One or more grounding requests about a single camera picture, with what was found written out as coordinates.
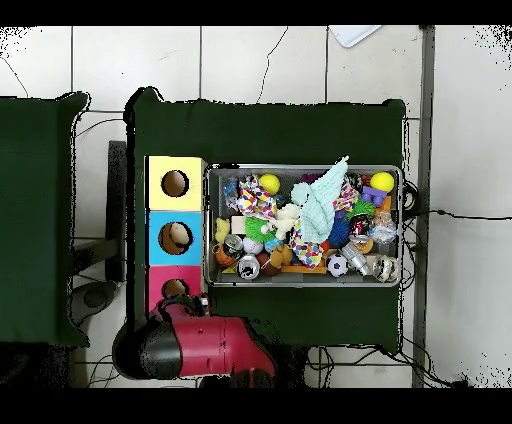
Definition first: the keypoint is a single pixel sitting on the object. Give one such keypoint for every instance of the black and white soccer ball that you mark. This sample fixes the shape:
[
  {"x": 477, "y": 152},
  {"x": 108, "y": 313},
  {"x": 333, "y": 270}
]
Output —
[{"x": 337, "y": 265}]

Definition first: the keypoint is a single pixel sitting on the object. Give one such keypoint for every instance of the silver drink can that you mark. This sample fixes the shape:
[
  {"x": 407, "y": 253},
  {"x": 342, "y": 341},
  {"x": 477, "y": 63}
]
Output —
[{"x": 248, "y": 266}]

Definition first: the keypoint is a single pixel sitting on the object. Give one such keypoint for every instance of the clear plastic water bottle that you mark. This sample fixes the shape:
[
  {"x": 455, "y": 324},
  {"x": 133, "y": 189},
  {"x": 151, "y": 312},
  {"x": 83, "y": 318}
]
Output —
[{"x": 231, "y": 191}]

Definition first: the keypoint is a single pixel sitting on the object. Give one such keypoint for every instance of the green covered side table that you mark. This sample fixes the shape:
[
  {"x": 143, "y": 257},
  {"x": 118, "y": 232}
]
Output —
[{"x": 32, "y": 220}]

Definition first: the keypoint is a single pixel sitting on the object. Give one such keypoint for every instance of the dark green tablecloth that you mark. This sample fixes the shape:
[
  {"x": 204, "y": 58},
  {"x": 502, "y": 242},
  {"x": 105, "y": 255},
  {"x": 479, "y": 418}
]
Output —
[{"x": 260, "y": 132}]

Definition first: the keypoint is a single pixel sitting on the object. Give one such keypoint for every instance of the purple toy block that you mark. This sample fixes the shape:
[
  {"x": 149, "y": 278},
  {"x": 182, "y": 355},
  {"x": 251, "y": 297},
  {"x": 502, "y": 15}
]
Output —
[{"x": 374, "y": 195}]

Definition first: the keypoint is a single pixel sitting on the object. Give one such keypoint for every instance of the silver plastic toy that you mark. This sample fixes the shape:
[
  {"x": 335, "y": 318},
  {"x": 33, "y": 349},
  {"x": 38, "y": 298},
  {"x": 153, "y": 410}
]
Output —
[{"x": 354, "y": 258}]

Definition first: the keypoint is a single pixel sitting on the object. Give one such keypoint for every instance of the yellow ball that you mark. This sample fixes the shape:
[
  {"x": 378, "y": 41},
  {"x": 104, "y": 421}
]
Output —
[
  {"x": 382, "y": 182},
  {"x": 270, "y": 184}
]

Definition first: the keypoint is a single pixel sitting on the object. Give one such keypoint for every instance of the colourful dotted cloth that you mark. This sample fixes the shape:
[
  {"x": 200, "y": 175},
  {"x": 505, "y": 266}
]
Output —
[{"x": 256, "y": 200}]

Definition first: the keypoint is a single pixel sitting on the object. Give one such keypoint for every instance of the white tray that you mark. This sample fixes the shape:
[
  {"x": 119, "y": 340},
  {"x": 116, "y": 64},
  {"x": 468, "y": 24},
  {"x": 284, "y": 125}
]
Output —
[{"x": 352, "y": 34}]

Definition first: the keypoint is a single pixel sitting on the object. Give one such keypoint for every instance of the mint green knitted cloth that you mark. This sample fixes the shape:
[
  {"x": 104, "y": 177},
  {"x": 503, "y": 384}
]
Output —
[{"x": 320, "y": 208}]

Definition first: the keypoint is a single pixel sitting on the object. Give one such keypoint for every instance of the clear mesh bin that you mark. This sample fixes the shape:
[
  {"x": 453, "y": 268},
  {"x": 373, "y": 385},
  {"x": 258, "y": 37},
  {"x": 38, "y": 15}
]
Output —
[{"x": 288, "y": 172}]

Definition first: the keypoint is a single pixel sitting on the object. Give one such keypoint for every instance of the brown plush bear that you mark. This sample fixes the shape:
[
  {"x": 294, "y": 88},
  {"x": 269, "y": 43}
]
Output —
[{"x": 281, "y": 256}]

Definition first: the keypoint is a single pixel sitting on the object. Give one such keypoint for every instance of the wooden box with three holes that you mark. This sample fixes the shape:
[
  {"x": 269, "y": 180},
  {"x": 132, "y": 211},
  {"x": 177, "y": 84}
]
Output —
[{"x": 192, "y": 192}]

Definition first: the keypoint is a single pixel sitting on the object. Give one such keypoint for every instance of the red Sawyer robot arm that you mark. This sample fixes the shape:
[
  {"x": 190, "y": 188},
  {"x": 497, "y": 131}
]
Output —
[{"x": 208, "y": 344}]

